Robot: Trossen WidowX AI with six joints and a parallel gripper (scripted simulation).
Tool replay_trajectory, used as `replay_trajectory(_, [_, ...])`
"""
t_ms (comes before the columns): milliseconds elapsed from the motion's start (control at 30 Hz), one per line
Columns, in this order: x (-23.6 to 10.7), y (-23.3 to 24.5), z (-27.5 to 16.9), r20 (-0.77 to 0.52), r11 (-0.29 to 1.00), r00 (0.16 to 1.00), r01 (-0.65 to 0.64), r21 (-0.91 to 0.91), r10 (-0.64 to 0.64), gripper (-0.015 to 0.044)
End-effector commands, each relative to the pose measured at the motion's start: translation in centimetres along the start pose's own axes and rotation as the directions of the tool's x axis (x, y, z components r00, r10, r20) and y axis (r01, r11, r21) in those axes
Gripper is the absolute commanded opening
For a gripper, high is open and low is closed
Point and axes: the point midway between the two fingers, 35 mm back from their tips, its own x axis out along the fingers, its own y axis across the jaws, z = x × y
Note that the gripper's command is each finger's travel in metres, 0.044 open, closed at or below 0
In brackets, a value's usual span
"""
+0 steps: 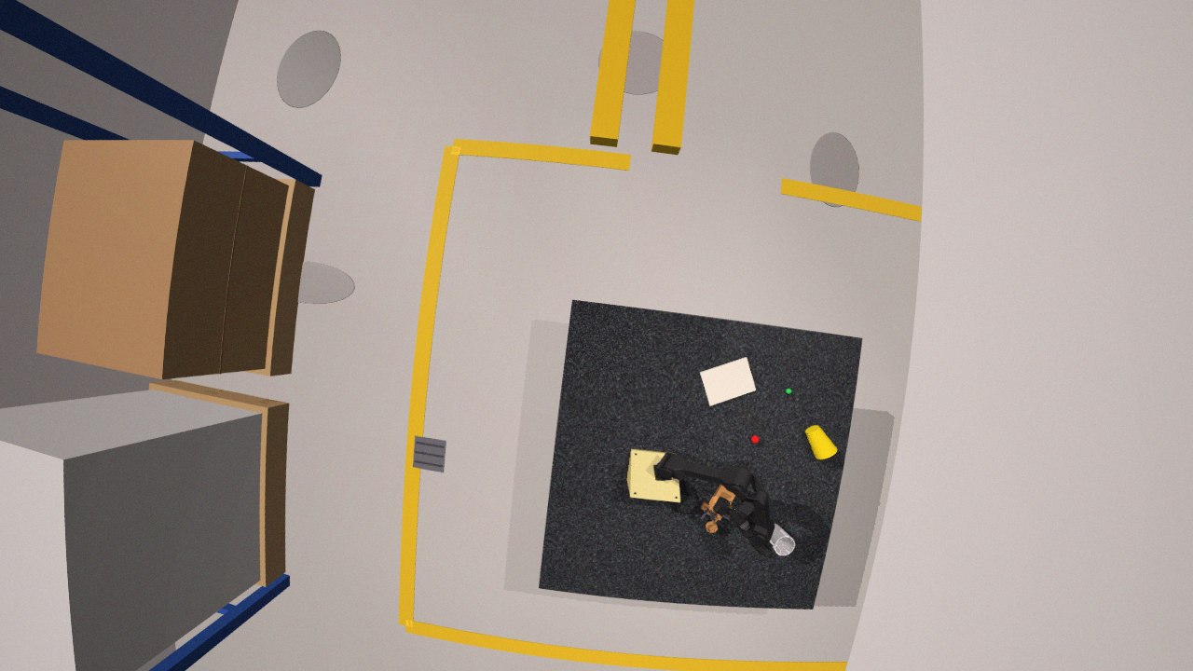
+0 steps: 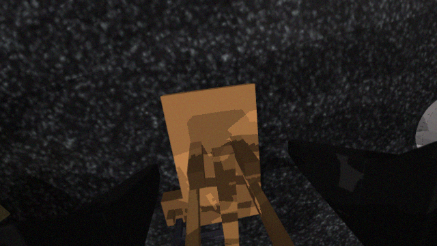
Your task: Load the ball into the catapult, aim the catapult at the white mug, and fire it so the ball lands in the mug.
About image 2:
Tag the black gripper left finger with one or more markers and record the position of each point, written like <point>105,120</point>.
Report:
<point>119,217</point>

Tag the wooden catapult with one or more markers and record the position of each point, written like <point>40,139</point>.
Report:
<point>214,140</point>

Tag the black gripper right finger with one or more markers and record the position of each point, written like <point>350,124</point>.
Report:
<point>384,199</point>

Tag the white cup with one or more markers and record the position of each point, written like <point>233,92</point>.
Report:
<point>427,129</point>

